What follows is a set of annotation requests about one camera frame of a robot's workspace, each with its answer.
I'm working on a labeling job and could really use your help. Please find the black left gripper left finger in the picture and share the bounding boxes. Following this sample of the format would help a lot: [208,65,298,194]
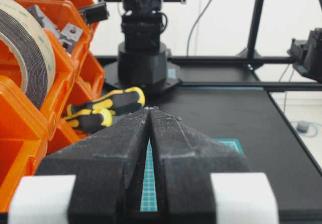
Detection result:
[36,108,149,223]

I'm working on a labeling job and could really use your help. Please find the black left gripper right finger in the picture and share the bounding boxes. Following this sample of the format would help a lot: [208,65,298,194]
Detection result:
[148,108,251,223]

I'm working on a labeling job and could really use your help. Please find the foam tape roll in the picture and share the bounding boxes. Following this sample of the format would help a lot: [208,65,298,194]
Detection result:
[1,0,56,109]

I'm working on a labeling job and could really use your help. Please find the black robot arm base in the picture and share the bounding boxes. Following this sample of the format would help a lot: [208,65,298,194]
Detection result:
[105,0,181,95]

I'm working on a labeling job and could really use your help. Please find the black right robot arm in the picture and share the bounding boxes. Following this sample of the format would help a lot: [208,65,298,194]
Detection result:
[148,38,321,223]

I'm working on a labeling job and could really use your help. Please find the orange container rack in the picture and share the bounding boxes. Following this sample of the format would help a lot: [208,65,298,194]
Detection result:
[1,0,104,212]

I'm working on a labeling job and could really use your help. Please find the small yellow black screwdriver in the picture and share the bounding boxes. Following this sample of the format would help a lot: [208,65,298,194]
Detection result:
[64,108,113,133]

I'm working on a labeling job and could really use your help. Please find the green cutting mat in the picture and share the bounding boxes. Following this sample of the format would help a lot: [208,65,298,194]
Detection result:
[140,138,244,212]

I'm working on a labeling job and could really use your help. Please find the large yellow black screwdriver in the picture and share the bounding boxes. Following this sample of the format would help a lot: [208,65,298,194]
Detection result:
[66,87,145,116]

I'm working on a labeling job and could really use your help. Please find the grey aluminium corner brackets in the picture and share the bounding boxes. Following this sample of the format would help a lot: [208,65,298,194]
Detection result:
[27,5,83,55]

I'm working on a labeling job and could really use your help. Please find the black servo motor block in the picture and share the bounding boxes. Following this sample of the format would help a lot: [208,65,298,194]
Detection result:
[78,2,109,25]

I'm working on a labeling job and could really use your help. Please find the grey hanging cable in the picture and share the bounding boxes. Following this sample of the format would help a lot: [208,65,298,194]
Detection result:
[186,0,222,56]

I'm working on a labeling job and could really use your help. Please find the black aluminium frame post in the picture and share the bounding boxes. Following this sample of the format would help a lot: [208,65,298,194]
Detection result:
[237,0,264,59]

